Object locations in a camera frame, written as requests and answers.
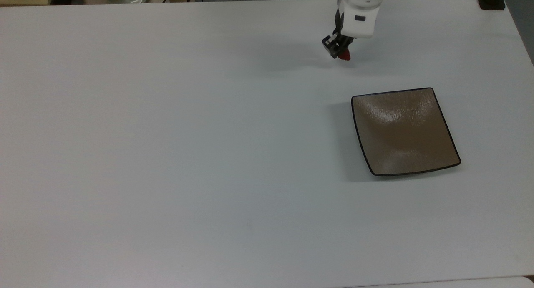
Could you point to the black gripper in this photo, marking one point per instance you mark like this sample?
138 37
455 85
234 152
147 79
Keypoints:
342 36

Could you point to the red strawberry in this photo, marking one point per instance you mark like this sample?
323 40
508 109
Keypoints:
345 55

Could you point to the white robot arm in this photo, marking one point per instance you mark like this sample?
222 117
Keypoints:
362 10

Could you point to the brown square ceramic plate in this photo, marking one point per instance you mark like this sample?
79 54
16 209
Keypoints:
404 131

